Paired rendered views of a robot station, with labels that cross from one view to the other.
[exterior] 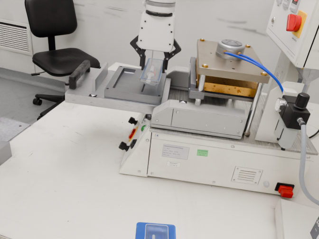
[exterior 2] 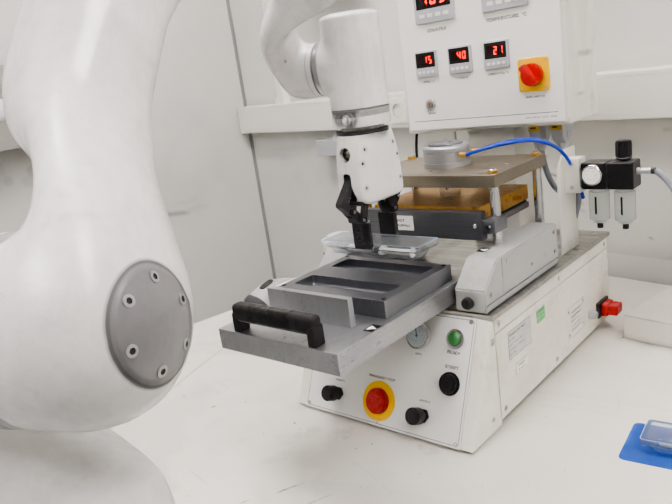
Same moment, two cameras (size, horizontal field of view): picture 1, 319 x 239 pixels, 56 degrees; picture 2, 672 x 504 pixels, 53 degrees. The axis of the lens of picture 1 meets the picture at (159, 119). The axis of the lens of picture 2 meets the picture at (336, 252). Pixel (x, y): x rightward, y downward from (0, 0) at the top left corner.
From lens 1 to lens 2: 87 cm
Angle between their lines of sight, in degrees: 48
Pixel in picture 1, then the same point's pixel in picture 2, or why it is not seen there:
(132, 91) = (410, 281)
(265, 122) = (563, 221)
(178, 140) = (518, 312)
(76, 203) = not seen: outside the picture
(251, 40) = not seen: hidden behind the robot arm
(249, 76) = (531, 162)
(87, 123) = (254, 469)
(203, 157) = (542, 322)
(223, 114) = (539, 232)
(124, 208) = (578, 466)
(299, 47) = (563, 97)
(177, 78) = not seen: hidden behind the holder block
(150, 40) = (378, 181)
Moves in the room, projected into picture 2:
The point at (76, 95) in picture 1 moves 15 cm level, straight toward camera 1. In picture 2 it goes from (355, 344) to (479, 346)
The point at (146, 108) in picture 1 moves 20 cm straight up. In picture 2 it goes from (445, 297) to (431, 159)
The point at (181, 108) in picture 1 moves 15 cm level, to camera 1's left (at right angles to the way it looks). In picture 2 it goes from (506, 253) to (456, 285)
